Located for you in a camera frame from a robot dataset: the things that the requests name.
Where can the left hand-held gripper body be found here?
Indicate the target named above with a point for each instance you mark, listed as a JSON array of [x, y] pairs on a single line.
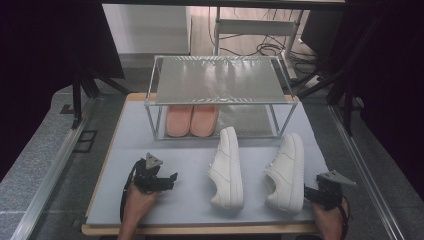
[[146, 176]]

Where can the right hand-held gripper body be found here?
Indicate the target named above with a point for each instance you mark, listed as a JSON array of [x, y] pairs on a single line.
[[328, 195]]

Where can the white sneaker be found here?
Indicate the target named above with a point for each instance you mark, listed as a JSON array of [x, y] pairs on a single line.
[[226, 170], [286, 173]]

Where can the metal shoe rack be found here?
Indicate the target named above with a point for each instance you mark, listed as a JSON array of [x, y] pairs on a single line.
[[216, 80]]

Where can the person's right hand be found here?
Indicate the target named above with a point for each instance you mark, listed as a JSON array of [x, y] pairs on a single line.
[[330, 218]]

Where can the person's left hand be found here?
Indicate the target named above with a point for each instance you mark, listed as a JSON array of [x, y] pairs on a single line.
[[140, 203]]

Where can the light blue table mat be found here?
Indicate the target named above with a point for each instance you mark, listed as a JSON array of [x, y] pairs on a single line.
[[186, 166]]

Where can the pink slipper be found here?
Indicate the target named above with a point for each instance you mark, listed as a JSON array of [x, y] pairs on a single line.
[[178, 121], [203, 121]]

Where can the black metal stand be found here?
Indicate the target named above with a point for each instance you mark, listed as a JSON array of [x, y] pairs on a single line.
[[77, 96], [346, 83]]

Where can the white cabinet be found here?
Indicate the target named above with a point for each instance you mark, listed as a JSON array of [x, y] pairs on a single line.
[[146, 30]]

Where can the aluminium floor rail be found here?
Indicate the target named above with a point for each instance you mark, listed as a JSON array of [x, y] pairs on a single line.
[[50, 180], [366, 173]]

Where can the white metal desk frame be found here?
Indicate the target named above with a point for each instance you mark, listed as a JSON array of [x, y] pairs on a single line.
[[256, 27]]

